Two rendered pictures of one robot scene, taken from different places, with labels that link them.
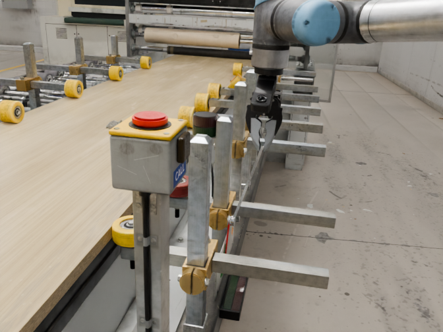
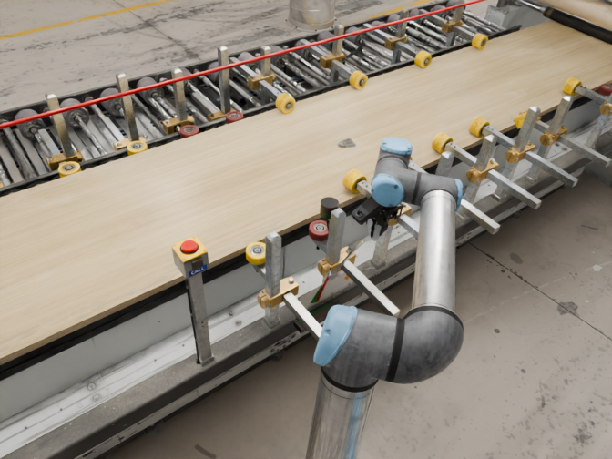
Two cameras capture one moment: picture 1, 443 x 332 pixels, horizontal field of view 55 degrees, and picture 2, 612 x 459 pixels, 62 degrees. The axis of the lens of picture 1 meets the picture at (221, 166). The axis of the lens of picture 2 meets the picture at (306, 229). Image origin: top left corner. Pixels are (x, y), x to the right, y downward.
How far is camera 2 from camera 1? 1.09 m
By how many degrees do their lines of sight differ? 40
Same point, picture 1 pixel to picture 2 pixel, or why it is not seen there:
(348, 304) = (513, 379)
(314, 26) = (378, 194)
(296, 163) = not seen: outside the picture
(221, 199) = (330, 258)
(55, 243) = (215, 242)
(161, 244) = (191, 290)
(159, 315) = (195, 314)
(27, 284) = not seen: hidden behind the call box
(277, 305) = not seen: hidden behind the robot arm
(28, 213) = (221, 212)
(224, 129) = (334, 219)
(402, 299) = (575, 411)
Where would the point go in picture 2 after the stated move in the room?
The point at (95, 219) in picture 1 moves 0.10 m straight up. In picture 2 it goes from (246, 235) to (246, 214)
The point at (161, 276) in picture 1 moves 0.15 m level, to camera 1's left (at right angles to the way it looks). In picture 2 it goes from (194, 301) to (162, 271)
